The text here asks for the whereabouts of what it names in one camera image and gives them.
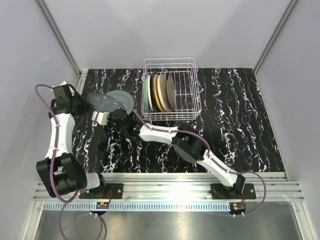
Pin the mint green floral plate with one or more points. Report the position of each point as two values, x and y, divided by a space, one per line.
145 94

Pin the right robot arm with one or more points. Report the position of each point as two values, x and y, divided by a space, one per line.
190 146

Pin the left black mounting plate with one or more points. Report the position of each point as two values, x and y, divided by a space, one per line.
110 190

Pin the black mounting plate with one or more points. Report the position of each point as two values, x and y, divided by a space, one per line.
110 190
221 192

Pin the cream yellow leaf plate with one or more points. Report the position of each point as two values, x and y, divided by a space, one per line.
155 92

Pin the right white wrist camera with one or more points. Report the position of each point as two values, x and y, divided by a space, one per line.
100 118

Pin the cream pink leaf plate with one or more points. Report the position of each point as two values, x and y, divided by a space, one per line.
162 92

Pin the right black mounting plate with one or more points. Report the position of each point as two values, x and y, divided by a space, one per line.
221 192

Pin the right aluminium frame post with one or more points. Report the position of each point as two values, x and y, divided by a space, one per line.
275 34

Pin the large teal bottom plate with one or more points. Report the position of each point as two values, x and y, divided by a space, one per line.
123 96

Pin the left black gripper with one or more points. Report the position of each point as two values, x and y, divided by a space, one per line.
86 106

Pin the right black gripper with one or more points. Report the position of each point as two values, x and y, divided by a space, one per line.
109 119

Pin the left aluminium frame post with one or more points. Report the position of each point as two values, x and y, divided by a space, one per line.
59 37

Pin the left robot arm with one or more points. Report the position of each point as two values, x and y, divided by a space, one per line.
60 172

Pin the aluminium frame post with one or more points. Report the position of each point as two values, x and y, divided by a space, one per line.
59 37
275 34

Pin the white wire dish rack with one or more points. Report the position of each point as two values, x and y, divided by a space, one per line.
184 72

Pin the white slotted cable duct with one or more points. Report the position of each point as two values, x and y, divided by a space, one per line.
117 206

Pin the brown rimmed plate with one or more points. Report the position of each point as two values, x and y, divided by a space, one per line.
171 92

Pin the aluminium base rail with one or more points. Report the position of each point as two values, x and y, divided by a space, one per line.
195 187

